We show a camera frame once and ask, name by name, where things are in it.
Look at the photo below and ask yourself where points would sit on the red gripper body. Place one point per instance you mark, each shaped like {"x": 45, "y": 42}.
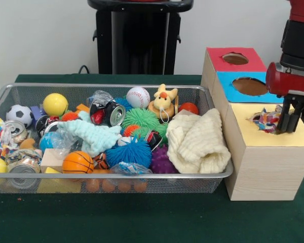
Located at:
{"x": 283, "y": 82}

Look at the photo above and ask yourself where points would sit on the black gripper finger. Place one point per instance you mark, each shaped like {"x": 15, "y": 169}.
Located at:
{"x": 283, "y": 116}
{"x": 296, "y": 116}

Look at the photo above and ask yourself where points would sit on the cream muslin cloth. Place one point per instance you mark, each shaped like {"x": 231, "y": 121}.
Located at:
{"x": 197, "y": 141}

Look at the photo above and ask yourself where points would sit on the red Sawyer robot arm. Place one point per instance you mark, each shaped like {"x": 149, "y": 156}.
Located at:
{"x": 299, "y": 43}

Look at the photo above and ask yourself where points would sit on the wooden box with three holes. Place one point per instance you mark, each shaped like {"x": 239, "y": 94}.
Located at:
{"x": 268, "y": 172}

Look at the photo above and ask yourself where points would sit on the silver mesh bin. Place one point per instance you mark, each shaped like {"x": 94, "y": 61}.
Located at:
{"x": 116, "y": 175}

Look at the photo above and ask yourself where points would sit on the yellow plush chick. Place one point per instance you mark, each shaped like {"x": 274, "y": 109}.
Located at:
{"x": 163, "y": 101}

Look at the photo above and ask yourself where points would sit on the green spiky puffer ball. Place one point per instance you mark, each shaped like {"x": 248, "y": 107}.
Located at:
{"x": 140, "y": 119}

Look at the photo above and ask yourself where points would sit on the white toy baseball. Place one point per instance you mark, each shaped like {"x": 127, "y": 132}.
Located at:
{"x": 138, "y": 97}

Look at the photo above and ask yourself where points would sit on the blue spiky puffer ball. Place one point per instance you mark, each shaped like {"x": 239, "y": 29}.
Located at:
{"x": 129, "y": 154}

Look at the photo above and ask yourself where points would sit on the dark green table cloth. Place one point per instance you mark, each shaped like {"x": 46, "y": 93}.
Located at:
{"x": 142, "y": 220}

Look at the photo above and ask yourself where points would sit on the light blue muslin cloth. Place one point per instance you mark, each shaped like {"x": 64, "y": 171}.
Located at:
{"x": 96, "y": 136}

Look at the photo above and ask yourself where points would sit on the orange toy basketball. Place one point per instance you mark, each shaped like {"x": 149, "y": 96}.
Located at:
{"x": 78, "y": 163}

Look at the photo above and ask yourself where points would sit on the yellow ball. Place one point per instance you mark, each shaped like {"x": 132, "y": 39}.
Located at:
{"x": 55, "y": 104}

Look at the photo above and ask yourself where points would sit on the black white soccer ball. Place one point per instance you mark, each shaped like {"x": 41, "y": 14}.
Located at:
{"x": 20, "y": 115}

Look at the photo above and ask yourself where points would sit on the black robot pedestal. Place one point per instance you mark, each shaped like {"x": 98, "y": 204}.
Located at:
{"x": 142, "y": 38}

